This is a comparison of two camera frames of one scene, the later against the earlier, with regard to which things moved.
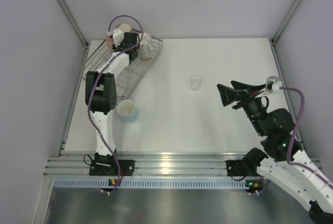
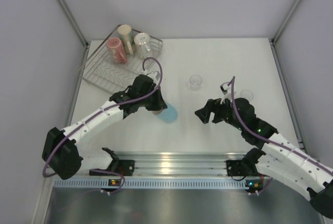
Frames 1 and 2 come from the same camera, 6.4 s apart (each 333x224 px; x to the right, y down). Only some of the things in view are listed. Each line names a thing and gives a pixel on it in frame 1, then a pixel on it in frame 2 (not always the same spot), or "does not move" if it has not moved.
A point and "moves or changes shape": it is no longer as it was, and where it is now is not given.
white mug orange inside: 145,48 does not move
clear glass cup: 195,81 does not move
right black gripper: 229,95 to 204,113
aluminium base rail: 149,164 does not move
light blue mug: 126,108 moves or changes shape
